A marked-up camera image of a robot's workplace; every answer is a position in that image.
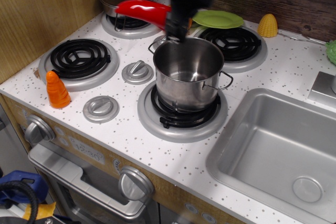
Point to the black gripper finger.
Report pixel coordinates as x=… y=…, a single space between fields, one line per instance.
x=172 y=31
x=183 y=30

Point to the red toy chili pepper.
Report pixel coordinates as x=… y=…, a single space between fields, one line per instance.
x=145 y=10

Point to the orange toy carrot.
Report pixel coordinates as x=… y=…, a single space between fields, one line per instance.
x=57 y=93

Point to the large steel pot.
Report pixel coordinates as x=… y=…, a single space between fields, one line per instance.
x=187 y=73

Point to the orange toy pumpkin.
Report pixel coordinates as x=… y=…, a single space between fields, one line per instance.
x=189 y=23

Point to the hidden grey stove knob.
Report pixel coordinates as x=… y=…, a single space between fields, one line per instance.
x=159 y=41

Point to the green plastic plate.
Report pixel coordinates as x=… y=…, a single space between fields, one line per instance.
x=218 y=19

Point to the back left black burner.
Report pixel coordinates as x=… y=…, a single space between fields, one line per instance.
x=127 y=27

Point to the black burner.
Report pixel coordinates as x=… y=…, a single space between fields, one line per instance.
x=81 y=64
x=127 y=27
x=180 y=127
x=243 y=48

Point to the upper grey stove knob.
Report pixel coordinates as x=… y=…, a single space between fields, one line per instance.
x=137 y=73

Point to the back right black burner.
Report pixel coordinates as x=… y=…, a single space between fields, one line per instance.
x=243 y=48

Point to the yellow toy corn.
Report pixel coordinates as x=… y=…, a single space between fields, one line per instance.
x=268 y=26

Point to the front left black burner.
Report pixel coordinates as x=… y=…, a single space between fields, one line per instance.
x=81 y=64

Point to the front right black burner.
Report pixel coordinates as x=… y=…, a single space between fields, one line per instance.
x=180 y=127

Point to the lower grey stove knob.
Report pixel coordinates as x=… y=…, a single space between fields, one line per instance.
x=101 y=109

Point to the green toy vegetable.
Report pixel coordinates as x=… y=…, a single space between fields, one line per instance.
x=331 y=51

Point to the grey toy sink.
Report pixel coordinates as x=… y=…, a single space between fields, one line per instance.
x=281 y=152

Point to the grey faucet base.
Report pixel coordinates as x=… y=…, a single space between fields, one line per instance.
x=323 y=89

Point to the right oven knob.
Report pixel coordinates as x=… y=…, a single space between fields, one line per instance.
x=134 y=185

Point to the oven knob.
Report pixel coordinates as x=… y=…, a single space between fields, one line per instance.
x=134 y=185
x=38 y=130

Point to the left oven knob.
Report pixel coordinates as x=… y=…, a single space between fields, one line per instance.
x=38 y=130

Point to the blue clamp tool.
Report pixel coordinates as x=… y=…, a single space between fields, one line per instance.
x=35 y=181

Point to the yellow cloth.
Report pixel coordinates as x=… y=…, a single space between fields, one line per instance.
x=44 y=211

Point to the grey oven door handle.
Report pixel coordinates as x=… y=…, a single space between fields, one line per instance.
x=90 y=195

